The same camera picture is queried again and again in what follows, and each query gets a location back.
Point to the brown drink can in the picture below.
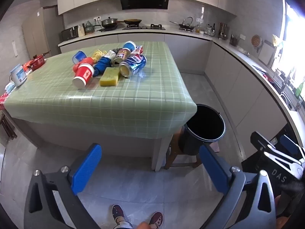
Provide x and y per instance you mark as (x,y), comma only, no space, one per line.
(121,56)

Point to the person's right shoe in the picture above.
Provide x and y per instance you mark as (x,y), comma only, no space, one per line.
(156,218)

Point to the wall outlet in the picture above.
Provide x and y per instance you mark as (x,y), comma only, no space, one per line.
(199,19)
(242,37)
(97,18)

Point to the white cutting board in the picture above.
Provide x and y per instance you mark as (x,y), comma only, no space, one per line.
(266,53)

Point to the red white milk carton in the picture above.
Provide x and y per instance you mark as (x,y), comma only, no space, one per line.
(138,50)

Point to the tall grey cabinet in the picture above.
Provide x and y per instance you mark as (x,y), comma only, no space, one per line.
(38,33)

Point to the yellow sponge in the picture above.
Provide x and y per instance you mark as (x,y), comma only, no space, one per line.
(109,76)

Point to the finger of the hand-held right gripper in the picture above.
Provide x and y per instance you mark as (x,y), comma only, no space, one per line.
(258,139)
(292,146)

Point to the round woven trivet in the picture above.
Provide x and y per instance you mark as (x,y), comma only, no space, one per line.
(256,40)

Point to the white jug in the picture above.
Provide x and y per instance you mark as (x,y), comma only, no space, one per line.
(81,31)

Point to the blue soda can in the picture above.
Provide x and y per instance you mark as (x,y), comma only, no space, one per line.
(137,57)
(134,67)

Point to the black knife holder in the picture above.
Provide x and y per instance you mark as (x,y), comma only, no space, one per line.
(234,41)

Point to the black bucket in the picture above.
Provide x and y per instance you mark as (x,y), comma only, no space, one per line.
(190,143)

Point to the blue face mask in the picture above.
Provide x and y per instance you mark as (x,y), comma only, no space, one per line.
(10,87)

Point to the green ceramic teapot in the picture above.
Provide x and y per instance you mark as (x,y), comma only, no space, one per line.
(89,27)

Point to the utensil holder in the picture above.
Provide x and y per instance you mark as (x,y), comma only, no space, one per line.
(222,32)

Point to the wooden chair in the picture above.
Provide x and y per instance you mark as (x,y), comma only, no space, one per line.
(7,128)

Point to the pot with glass lid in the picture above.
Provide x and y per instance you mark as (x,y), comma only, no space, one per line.
(109,22)

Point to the steel wool scrubber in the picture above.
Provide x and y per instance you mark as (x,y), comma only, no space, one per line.
(116,51)

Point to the red packet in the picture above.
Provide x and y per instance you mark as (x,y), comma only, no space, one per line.
(3,100)

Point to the person's right hand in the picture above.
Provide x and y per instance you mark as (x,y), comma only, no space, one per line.
(277,204)

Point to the green checked tablecloth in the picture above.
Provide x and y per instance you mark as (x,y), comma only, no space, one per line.
(133,100)

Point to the window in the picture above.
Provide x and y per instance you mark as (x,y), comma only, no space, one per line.
(294,28)

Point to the black microwave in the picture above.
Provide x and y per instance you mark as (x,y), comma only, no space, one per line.
(69,33)

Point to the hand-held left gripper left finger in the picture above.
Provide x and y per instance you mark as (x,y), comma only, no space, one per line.
(85,169)

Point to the white tub with blue label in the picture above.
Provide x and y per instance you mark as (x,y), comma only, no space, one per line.
(18,75)

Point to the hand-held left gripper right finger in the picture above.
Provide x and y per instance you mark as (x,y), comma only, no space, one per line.
(214,171)

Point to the induction cooker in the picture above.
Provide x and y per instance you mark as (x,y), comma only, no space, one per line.
(108,29)

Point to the red plastic bag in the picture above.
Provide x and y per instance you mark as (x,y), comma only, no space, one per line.
(88,60)

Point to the blue paper cup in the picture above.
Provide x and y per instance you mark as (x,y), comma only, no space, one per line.
(129,45)
(78,56)

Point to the yellow hanging cloth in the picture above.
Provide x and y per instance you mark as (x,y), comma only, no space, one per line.
(276,40)

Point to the black frying pan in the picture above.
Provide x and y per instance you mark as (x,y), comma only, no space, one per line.
(132,22)

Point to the person's left shoe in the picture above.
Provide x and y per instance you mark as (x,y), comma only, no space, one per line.
(118,212)

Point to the blue cloth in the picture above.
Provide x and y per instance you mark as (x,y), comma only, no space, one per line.
(101,65)

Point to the cluster of condiment bottles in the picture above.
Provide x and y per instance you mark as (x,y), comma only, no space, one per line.
(207,30)

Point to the wooden stool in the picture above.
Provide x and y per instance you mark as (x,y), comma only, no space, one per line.
(175,153)

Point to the gas stove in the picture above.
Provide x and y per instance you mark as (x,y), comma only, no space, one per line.
(143,27)

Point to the person's shoe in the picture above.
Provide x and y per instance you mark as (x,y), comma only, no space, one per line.
(156,218)
(118,212)

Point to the red paper cup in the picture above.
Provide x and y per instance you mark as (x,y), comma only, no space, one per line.
(83,75)

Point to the white table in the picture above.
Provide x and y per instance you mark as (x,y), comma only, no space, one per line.
(95,138)

